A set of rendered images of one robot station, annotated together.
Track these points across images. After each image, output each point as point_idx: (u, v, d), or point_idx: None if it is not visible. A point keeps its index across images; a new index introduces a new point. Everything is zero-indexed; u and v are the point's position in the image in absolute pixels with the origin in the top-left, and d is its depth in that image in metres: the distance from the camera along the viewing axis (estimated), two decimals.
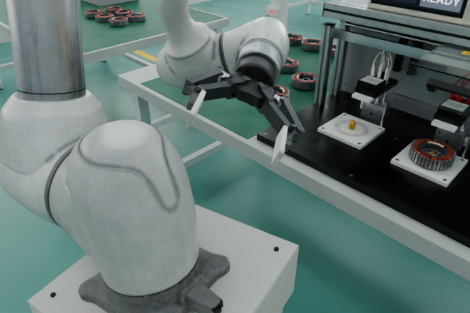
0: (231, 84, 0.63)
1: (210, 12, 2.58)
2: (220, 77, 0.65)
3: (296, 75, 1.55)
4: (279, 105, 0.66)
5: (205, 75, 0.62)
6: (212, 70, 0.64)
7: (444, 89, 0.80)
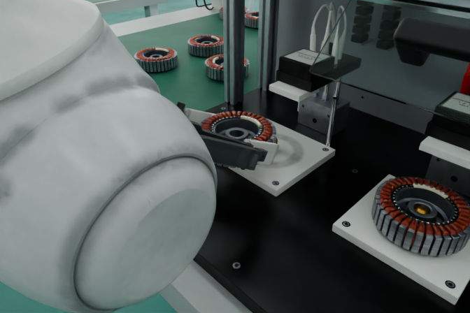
0: (200, 126, 0.45)
1: None
2: None
3: (213, 59, 0.98)
4: None
5: (229, 142, 0.43)
6: (213, 139, 0.41)
7: (454, 49, 0.23)
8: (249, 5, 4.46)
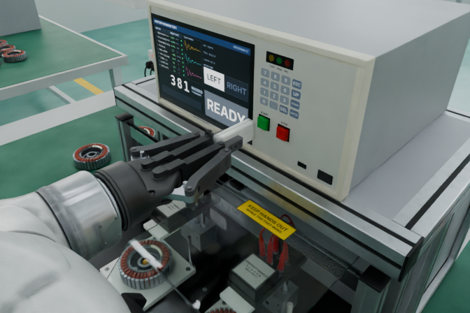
0: (180, 159, 0.48)
1: (110, 47, 2.22)
2: (186, 184, 0.45)
3: None
4: None
5: (209, 165, 0.47)
6: (201, 176, 0.45)
7: None
8: None
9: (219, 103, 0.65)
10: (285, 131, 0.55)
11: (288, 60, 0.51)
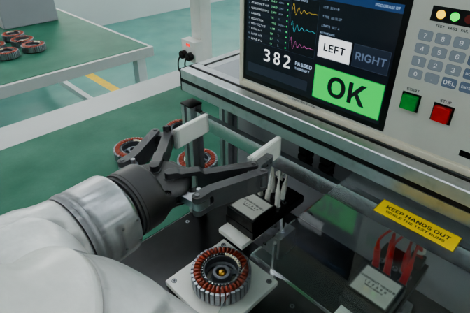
0: (201, 168, 0.45)
1: (133, 39, 2.10)
2: (202, 191, 0.43)
3: (184, 155, 1.07)
4: None
5: (234, 179, 0.43)
6: (217, 187, 0.42)
7: None
8: None
9: (338, 80, 0.53)
10: (448, 111, 0.43)
11: None
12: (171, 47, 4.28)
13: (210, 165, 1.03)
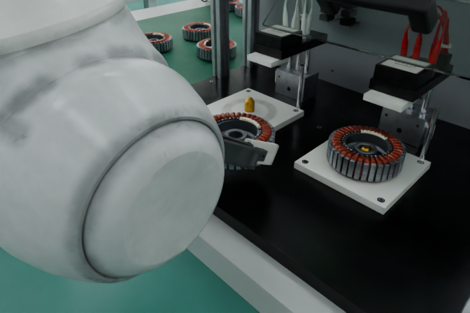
0: None
1: None
2: None
3: (204, 41, 1.09)
4: None
5: (230, 141, 0.43)
6: None
7: None
8: None
9: None
10: None
11: None
12: None
13: (229, 47, 1.06)
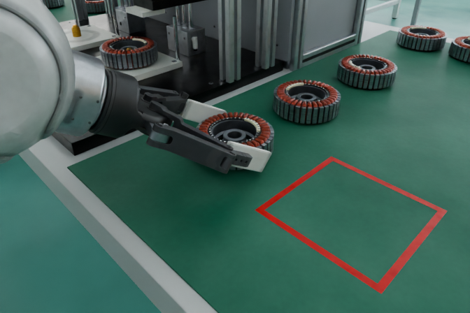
0: (182, 120, 0.46)
1: None
2: (168, 131, 0.43)
3: None
4: None
5: (201, 140, 0.43)
6: (181, 133, 0.42)
7: None
8: None
9: None
10: None
11: None
12: None
13: (103, 1, 1.25)
